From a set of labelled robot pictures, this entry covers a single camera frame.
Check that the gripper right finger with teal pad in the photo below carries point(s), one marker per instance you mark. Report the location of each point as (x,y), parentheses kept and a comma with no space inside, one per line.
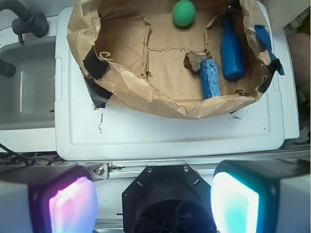
(262,196)

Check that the green foam ball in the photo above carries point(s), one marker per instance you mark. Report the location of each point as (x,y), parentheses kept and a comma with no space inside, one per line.
(183,13)

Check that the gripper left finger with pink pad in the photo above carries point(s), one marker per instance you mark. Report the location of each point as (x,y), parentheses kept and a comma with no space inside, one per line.
(47,199)

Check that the brown paper bag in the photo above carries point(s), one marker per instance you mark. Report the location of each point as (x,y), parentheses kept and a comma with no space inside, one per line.
(132,50)

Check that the aluminium rail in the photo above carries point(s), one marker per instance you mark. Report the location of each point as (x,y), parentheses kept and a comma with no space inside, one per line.
(204,165)

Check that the black motor mount plate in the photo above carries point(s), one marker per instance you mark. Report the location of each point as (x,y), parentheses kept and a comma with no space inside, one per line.
(170,200)

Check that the blue sponge roll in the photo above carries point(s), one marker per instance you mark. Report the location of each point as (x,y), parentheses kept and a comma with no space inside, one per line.
(209,78)

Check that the blue plastic bottle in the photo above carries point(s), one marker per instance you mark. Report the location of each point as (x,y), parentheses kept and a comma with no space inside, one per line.
(232,53)

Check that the grey toy sink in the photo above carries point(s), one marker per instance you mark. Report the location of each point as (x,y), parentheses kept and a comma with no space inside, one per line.
(27,98)

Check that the blue tape strip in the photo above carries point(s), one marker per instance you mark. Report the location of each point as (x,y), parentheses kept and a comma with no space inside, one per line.
(264,39)

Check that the black faucet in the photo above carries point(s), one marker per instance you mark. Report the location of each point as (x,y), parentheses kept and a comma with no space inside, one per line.
(28,21)

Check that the brown rock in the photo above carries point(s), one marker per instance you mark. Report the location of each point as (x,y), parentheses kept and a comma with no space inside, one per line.
(192,61)

